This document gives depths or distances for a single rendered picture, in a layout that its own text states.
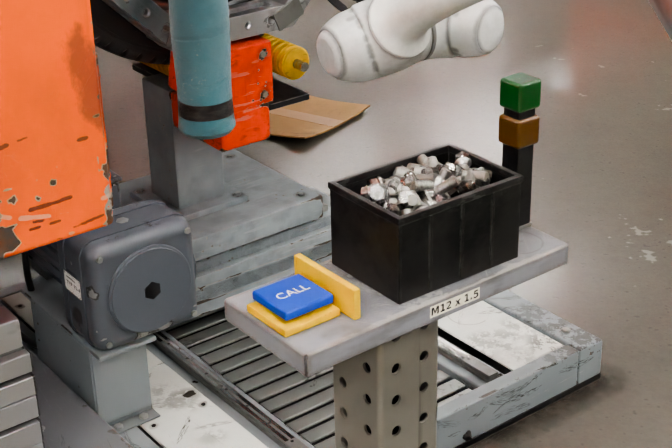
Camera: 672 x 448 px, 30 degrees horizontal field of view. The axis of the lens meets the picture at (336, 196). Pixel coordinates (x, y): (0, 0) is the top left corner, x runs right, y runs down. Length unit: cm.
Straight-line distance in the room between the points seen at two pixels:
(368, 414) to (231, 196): 80
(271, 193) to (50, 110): 92
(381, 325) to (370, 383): 13
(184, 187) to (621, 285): 88
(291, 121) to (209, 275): 114
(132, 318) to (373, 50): 52
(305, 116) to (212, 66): 144
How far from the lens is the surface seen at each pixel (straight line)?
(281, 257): 228
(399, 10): 176
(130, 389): 197
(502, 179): 160
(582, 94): 350
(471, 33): 187
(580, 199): 287
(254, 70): 208
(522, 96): 161
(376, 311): 150
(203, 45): 187
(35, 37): 146
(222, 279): 222
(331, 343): 144
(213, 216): 227
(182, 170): 225
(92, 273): 180
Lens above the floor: 120
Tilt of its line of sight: 25 degrees down
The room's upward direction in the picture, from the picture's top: 1 degrees counter-clockwise
